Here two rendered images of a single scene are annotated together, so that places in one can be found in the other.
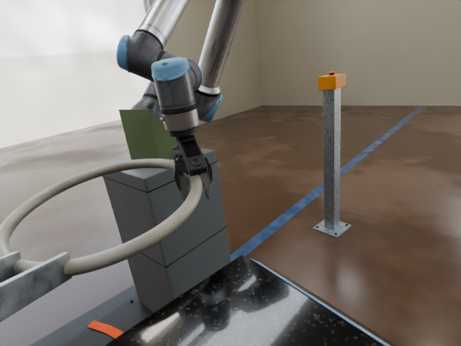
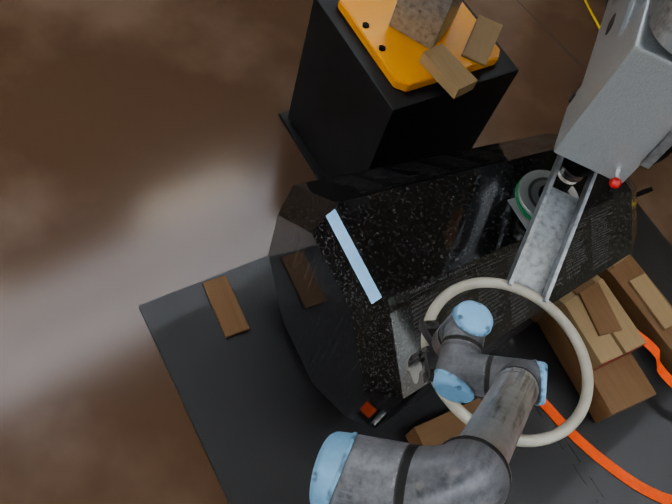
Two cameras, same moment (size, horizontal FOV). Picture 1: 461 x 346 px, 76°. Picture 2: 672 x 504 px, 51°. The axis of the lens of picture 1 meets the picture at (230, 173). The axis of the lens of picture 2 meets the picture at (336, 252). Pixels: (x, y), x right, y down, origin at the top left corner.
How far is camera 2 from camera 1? 2.03 m
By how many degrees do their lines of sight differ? 100
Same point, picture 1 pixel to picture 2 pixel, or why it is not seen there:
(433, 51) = not seen: outside the picture
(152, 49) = (503, 360)
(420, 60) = not seen: outside the picture
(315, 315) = (361, 235)
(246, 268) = (388, 283)
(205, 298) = (418, 269)
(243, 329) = (400, 242)
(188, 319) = (428, 259)
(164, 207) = not seen: outside the picture
